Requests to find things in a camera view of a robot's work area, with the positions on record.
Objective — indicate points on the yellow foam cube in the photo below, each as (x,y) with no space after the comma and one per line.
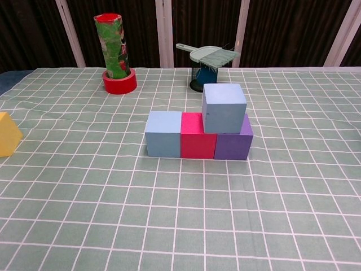
(7,135)

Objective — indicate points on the green can with red lid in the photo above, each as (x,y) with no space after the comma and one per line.
(112,48)

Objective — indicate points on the purple foam cube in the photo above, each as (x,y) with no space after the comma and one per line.
(234,146)

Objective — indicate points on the teal hand brush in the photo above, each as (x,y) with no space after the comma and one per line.
(214,57)

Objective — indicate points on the green checked tablecloth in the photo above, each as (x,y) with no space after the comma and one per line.
(180,211)

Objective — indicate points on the red tape roll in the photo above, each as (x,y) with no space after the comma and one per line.
(119,86)

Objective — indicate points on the light blue foam cube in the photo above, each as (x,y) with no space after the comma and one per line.
(222,113)
(163,135)

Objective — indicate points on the white partition frame post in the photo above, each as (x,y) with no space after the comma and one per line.
(165,34)
(70,34)
(240,34)
(342,34)

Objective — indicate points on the pink foam cube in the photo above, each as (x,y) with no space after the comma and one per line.
(194,144)

